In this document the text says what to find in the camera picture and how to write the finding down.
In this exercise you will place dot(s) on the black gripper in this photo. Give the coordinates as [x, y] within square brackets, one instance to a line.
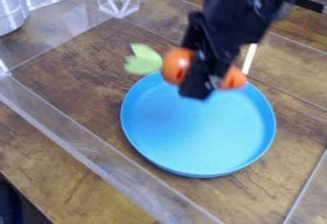
[226, 25]

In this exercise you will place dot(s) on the clear acrylic enclosure wall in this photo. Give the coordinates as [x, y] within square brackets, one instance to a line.
[64, 152]

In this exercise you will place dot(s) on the orange toy carrot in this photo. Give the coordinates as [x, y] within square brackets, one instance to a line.
[175, 66]

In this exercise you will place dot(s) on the blue round tray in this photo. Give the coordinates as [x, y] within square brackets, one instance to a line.
[199, 139]

